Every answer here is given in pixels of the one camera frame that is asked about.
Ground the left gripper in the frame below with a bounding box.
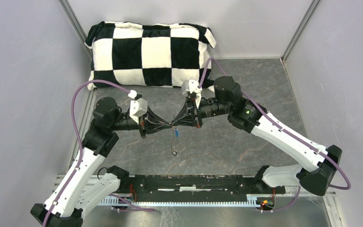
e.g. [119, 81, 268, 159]
[110, 105, 172, 138]

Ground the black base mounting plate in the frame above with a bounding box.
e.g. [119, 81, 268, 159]
[115, 175, 286, 202]

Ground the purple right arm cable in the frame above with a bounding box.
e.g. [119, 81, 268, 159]
[199, 57, 352, 214]

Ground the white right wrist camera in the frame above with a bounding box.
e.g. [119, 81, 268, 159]
[181, 79, 202, 99]

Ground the aluminium frame rail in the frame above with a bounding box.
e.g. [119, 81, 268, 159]
[82, 175, 335, 201]

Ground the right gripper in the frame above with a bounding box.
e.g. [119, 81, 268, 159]
[172, 95, 231, 128]

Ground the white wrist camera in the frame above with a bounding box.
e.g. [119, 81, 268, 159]
[128, 90, 148, 124]
[181, 79, 202, 99]

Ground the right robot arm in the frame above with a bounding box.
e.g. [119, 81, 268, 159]
[172, 76, 342, 196]

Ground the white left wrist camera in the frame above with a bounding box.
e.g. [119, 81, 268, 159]
[128, 90, 148, 124]

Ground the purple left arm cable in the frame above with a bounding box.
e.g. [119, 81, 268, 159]
[41, 79, 159, 227]

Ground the white slotted cable duct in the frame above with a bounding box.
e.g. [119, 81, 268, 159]
[98, 196, 274, 208]

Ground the black and white checkered pillow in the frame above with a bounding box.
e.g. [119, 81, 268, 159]
[85, 21, 217, 90]

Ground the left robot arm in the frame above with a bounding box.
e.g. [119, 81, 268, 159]
[30, 96, 171, 227]

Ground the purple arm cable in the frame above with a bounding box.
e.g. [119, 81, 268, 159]
[41, 79, 159, 227]
[199, 57, 352, 214]

